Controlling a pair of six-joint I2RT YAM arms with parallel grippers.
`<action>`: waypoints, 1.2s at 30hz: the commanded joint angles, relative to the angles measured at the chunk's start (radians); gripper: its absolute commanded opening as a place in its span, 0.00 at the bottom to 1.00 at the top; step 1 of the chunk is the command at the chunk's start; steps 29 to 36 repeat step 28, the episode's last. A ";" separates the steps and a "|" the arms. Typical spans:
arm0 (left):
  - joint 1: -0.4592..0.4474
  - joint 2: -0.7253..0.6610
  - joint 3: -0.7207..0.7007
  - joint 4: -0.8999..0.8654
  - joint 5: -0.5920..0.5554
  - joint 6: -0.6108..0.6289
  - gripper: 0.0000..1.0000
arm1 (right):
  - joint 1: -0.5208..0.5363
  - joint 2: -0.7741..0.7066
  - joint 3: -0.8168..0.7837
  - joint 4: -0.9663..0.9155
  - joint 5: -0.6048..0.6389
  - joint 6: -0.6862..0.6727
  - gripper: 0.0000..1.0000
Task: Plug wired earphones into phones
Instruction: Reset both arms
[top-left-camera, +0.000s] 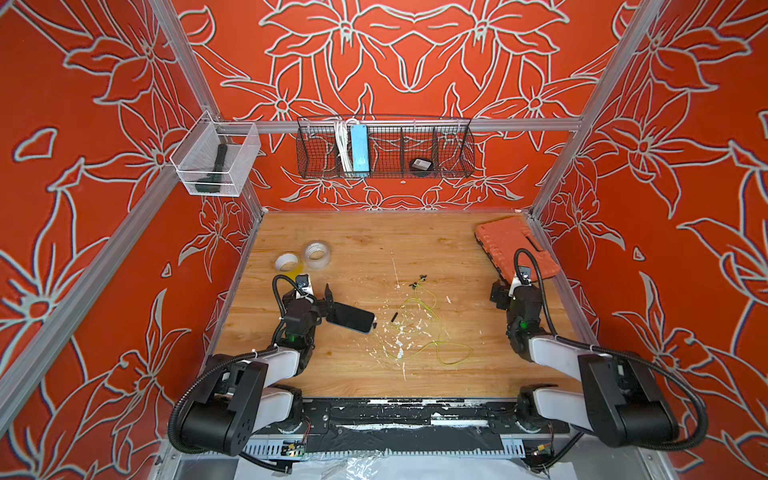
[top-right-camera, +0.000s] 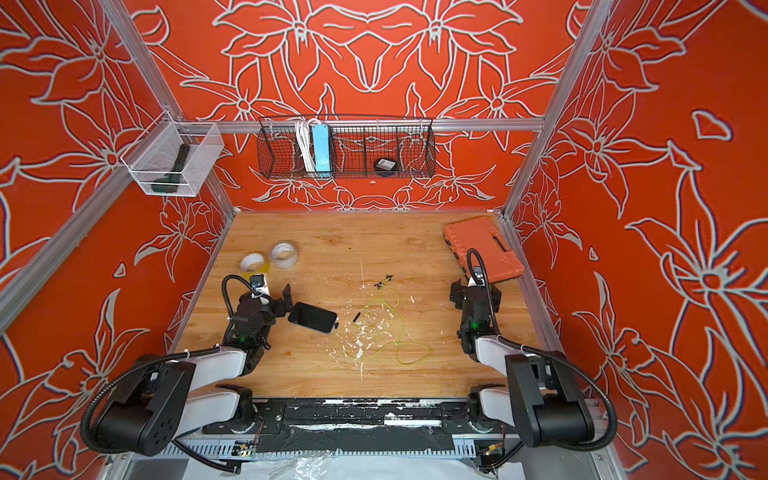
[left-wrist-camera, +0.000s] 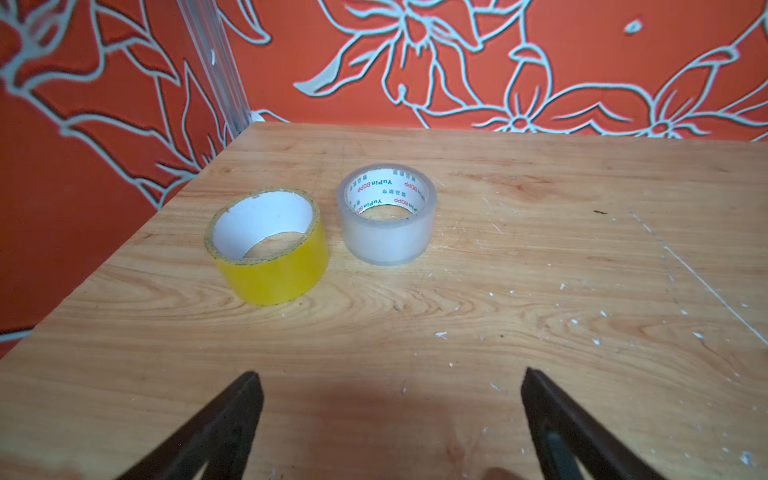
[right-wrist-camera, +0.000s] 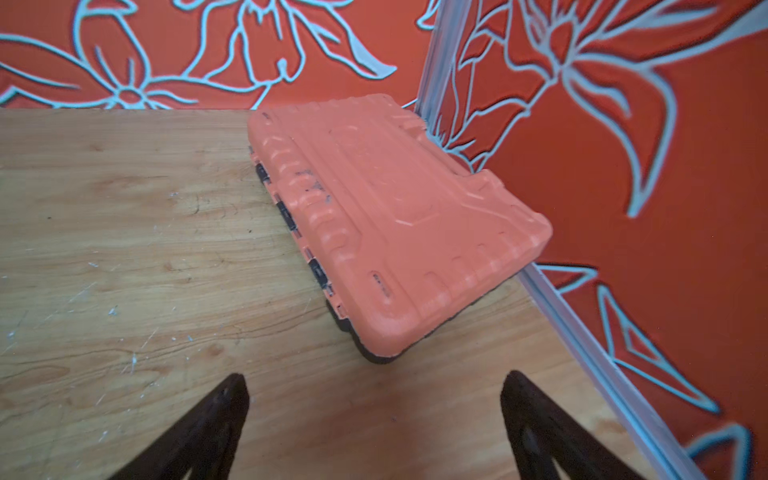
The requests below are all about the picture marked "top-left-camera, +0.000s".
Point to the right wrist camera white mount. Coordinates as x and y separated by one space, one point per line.
522 277

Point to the orange plastic tool case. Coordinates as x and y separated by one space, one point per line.
500 239

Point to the aluminium frame post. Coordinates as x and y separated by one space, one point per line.
171 26
619 62

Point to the aluminium frame post left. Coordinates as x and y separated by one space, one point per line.
171 26

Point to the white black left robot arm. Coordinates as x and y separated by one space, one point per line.
238 395

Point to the light blue power bank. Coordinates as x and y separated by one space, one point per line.
359 148

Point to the aluminium horizontal back bar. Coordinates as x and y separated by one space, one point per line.
482 125

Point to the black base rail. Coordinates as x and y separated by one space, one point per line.
335 428

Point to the yellow tape roll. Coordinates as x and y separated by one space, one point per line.
289 264

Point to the aluminium frame post right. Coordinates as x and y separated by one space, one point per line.
619 62

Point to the small black charger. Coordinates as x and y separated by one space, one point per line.
421 166

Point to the clear acrylic box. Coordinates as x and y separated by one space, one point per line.
195 155

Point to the aluminium left side bar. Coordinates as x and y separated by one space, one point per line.
26 373

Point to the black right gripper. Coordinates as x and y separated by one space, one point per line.
502 289

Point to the clear tape roll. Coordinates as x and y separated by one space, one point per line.
317 255

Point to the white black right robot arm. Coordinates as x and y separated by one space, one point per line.
620 401

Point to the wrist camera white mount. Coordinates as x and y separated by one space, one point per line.
304 287
522 277

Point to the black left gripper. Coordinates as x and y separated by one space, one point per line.
287 302

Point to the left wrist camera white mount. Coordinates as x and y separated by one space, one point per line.
304 287

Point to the black wire basket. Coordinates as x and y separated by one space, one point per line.
325 152

